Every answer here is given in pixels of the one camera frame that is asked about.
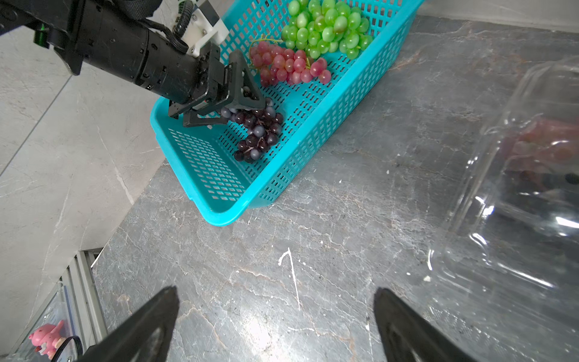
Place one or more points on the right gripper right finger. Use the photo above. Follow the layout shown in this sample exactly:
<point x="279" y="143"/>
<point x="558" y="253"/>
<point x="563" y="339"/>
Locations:
<point x="406" y="336"/>

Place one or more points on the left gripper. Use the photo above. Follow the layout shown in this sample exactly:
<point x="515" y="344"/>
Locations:
<point x="120" y="38"/>

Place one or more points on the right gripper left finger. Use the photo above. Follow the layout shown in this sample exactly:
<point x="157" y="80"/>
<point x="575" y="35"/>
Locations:
<point x="145" y="336"/>

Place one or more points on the teal plastic basket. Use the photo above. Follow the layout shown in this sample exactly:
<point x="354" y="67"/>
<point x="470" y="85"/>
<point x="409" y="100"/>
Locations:
<point x="203" y="157"/>

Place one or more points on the clear plastic clamshell container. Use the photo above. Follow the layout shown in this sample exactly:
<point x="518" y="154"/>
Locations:
<point x="507" y="270"/>

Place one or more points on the red grape bunch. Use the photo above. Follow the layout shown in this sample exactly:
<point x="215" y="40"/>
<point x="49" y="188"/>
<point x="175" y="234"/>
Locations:
<point x="276" y="64"/>
<point x="545" y="146"/>

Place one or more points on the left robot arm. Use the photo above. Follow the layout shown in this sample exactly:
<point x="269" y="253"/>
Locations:
<point x="39" y="16"/>

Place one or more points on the pink pig toy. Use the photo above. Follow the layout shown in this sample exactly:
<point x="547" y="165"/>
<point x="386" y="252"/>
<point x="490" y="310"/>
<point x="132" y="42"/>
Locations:
<point x="47" y="339"/>

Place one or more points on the green grape bunch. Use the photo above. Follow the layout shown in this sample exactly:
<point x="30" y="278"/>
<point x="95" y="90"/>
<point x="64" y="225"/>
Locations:
<point x="328" y="26"/>

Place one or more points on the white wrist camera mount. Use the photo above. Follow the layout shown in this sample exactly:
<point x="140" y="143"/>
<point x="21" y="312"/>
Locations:
<point x="204" y="26"/>

